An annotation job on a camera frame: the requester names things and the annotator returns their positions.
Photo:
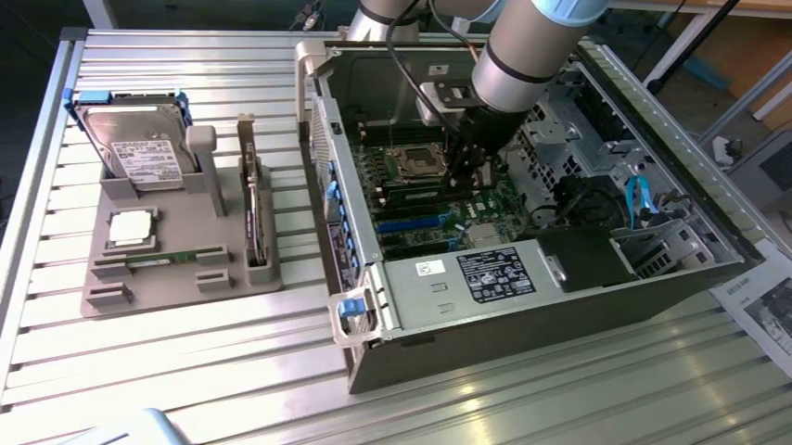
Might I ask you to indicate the hard disk with blue carrier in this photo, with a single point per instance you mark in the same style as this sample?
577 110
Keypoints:
139 143

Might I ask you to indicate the open black PC case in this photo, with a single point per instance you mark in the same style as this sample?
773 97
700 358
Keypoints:
494 352

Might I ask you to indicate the green RAM stick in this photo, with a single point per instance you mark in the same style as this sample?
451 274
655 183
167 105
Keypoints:
161 259

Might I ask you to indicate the printed paper sheet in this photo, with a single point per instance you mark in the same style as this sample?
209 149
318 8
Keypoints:
754 315

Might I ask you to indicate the silver power supply unit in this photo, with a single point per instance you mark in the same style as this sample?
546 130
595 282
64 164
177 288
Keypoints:
432 296

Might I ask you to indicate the installed RAM stick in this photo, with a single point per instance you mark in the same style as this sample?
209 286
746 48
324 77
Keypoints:
411 194

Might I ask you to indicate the light blue rounded object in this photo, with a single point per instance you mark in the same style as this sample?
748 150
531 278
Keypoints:
132 428

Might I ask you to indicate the silver CPU chip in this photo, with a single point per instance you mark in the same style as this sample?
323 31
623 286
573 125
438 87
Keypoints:
131 228

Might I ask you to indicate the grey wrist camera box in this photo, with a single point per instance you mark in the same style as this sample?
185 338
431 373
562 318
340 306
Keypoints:
435 111

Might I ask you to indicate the silver chipset heatsink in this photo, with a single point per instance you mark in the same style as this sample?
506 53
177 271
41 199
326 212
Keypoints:
486 237

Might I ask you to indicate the wooden desk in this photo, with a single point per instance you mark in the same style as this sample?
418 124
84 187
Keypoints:
761 51

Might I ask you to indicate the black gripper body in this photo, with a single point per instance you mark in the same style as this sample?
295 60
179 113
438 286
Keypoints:
491 132

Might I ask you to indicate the blue expansion slot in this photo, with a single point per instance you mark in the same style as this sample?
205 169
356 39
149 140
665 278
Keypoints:
414 224

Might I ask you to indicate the black stand pole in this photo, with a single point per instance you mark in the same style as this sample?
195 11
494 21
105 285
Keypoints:
693 44

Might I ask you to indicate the blue case latch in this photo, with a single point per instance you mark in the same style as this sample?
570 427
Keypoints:
350 308

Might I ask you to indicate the grey parts rack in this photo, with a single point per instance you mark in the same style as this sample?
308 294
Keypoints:
172 283

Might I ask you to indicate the metal disk bay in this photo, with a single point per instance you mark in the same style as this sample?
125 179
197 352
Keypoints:
674 250

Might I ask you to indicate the grey computer box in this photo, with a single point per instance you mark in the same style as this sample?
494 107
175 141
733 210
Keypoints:
766 162

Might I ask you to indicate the green motherboard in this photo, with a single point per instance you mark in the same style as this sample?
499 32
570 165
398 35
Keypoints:
432 218

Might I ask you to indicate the white power strip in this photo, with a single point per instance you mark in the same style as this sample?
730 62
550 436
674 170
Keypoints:
729 147

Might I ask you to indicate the graphics card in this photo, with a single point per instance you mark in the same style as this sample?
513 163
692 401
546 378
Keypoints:
255 204

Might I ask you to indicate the black fan shroud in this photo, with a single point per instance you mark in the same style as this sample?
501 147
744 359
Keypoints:
587 257

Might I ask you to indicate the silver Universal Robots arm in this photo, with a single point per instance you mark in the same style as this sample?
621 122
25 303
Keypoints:
531 41

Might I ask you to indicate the CPU socket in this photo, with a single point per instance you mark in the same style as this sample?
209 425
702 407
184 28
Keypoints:
415 160

